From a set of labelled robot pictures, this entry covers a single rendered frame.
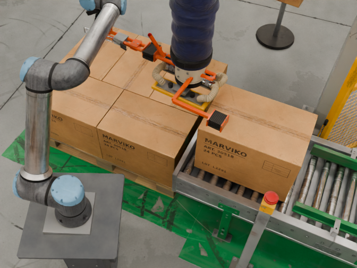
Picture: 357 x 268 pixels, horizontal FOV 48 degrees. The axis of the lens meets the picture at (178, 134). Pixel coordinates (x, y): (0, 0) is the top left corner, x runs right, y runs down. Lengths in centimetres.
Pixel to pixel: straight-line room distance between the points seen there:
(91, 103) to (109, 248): 121
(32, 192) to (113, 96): 118
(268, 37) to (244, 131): 223
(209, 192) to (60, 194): 94
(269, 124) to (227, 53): 192
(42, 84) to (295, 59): 298
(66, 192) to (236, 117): 104
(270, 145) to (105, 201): 95
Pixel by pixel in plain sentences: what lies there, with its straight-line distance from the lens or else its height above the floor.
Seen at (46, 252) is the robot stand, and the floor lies 75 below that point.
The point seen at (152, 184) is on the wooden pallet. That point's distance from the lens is 315.
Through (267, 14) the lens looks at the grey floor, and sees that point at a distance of 478.
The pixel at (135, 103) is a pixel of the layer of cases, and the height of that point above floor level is 54.
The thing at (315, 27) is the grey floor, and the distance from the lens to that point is 475.
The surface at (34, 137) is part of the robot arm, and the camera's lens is 193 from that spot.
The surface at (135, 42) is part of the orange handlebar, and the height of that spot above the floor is 120.
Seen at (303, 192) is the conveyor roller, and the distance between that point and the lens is 265.
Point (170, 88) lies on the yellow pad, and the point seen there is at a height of 108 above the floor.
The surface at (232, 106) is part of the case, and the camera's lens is 242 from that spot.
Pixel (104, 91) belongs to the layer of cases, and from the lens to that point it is 306.
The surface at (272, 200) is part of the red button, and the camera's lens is 200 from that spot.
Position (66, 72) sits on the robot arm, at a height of 156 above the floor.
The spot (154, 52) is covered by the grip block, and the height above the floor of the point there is 122.
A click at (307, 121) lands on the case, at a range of 246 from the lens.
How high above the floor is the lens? 275
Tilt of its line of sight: 53 degrees down
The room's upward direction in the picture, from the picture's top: 2 degrees clockwise
